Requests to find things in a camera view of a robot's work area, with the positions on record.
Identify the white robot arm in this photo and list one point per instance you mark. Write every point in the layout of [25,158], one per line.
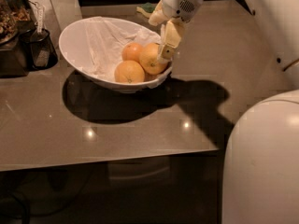
[260,183]

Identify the white cloth in bowl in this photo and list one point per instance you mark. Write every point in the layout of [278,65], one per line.
[102,47]

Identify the dark appliance with food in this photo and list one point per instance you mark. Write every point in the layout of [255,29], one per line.
[15,19]

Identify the large orange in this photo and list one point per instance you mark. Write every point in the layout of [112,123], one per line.
[148,58]

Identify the orange in bowl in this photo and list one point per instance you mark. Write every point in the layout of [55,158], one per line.
[131,52]
[129,72]

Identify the green yellow sponge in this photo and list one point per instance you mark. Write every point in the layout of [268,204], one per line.
[146,9]

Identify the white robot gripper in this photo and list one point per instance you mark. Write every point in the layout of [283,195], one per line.
[177,3]

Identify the white tilted bowl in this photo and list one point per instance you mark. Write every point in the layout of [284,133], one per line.
[74,44]

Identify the back orange in bowl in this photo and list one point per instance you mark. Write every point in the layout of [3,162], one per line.
[131,52]

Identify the black mesh cup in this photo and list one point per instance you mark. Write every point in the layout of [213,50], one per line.
[39,50]

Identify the front orange in bowl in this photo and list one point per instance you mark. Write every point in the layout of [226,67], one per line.
[129,72]

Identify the white utensil in cup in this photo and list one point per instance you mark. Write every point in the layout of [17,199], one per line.
[39,11]

